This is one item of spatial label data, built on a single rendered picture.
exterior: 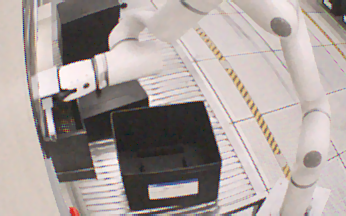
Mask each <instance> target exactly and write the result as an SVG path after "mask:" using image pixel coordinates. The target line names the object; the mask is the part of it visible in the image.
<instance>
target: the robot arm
mask: <svg viewBox="0 0 346 216"><path fill-rule="evenodd" d="M223 1H224V0H168V1H167V2H166V3H165V4H164V5H162V6H161V7H160V8H159V9H158V10H157V11H147V10H141V11H137V12H133V13H130V14H128V15H127V16H126V17H125V18H124V19H122V20H121V21H120V22H119V24H118V25H117V26H116V27H115V28H114V29H113V30H112V32H111V34H110V37H109V38H108V41H109V48H110V50H111V51H108V52H106V53H104V54H99V55H95V56H94V61H93V58H91V60H90V59H88V60H86V61H78V62H76V63H73V64H69V65H65V66H63V67H61V68H60V69H58V70H57V77H58V84H59V86H58V87H59V92H57V93H54V94H51V95H48V96H45V97H42V98H41V100H44V99H47V98H50V97H53V98H55V97H57V98H60V99H61V100H64V101H70V100H72V99H75V98H78V97H80V96H83V95H86V94H87V93H90V92H92V91H94V90H96V87H97V86H98V88H99V89H102V88H106V87H107V86H110V85H115V84H119V83H124V82H128V81H133V80H137V79H141V78H142V77H146V76H152V75H157V74H160V73H161V72H162V66H163V64H162V57H161V52H160V49H159V47H158V45H157V43H156V42H155V41H150V42H145V43H142V42H140V41H139V39H138V37H139V35H140V33H141V32H142V31H143V30H144V29H145V28H147V29H148V30H149V31H150V32H151V33H152V34H153V35H154V36H156V38H157V39H158V40H161V41H164V42H172V41H174V40H176V39H179V38H181V37H182V36H183V35H184V34H186V32H187V31H188V30H190V29H191V28H192V27H194V26H195V25H196V24H197V23H198V22H199V21H201V20H202V19H203V18H204V17H205V16H206V15H207V14H208V13H209V12H211V11H212V10H213V9H214V8H216V6H218V5H219V4H220V3H222V2H223ZM230 1H231V2H233V3H234V4H236V5H237V6H238V7H239V8H241V9H242V10H243V11H244V13H246V14H247V15H248V16H249V17H250V18H251V19H252V20H253V21H254V22H255V23H256V24H257V25H259V26H260V27H261V28H262V29H263V30H265V31H266V32H268V33H269V34H271V35H273V36H276V37H279V38H280V44H281V48H282V50H283V54H284V59H285V62H286V65H287V68H288V72H289V76H290V79H291V82H292V84H293V88H294V90H295V94H296V95H297V97H298V98H299V101H300V107H301V114H302V121H301V131H300V138H299V143H298V148H297V153H296V156H295V160H294V163H293V167H292V171H291V176H290V179H289V182H288V185H287V189H286V193H285V195H283V196H281V197H280V198H279V199H277V201H276V202H275V203H274V205H273V206H272V208H271V212H270V216H312V215H313V213H314V210H315V206H316V205H315V201H314V200H315V199H314V197H313V193H314V190H315V188H316V185H317V182H318V178H319V175H320V173H321V170H322V167H323V166H325V163H326V161H327V158H328V154H329V148H330V135H331V110H330V106H329V102H328V99H327V96H326V93H325V92H324V89H323V86H322V82H321V80H320V76H319V72H318V69H317V65H316V60H315V56H314V52H313V49H312V45H311V42H310V39H309V34H308V30H307V27H306V24H305V19H304V16H303V14H302V11H301V7H300V5H299V3H298V0H230Z"/></svg>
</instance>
